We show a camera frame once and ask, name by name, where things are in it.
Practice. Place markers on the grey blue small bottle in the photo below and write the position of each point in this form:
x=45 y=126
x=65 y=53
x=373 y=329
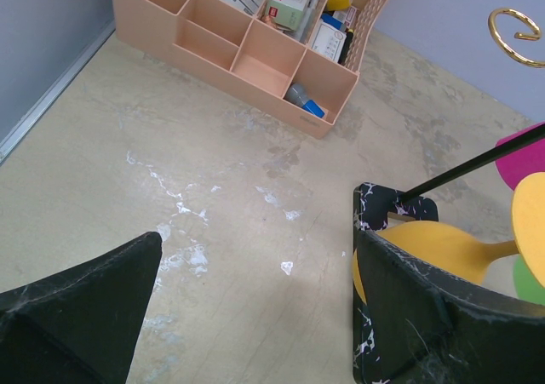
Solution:
x=297 y=95

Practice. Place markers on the white blue labelled box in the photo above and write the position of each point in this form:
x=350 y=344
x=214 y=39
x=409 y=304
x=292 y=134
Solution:
x=331 y=38

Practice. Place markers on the peach plastic desk organizer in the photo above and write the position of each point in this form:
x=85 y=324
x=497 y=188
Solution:
x=245 y=54

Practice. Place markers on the green plastic wine glass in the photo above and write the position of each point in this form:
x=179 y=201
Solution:
x=526 y=286

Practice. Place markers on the orange plastic wine glass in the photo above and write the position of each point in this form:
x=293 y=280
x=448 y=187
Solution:
x=461 y=254

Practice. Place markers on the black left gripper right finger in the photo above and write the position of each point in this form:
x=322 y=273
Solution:
x=420 y=324

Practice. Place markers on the pink plastic wine glass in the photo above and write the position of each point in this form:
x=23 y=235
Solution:
x=528 y=160

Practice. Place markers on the gold wire glass rack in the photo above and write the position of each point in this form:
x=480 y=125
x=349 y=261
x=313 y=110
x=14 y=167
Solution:
x=377 y=208

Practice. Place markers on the white red medicine box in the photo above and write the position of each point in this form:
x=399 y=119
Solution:
x=286 y=13

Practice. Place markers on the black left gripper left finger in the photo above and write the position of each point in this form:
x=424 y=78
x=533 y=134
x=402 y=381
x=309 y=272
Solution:
x=80 y=325

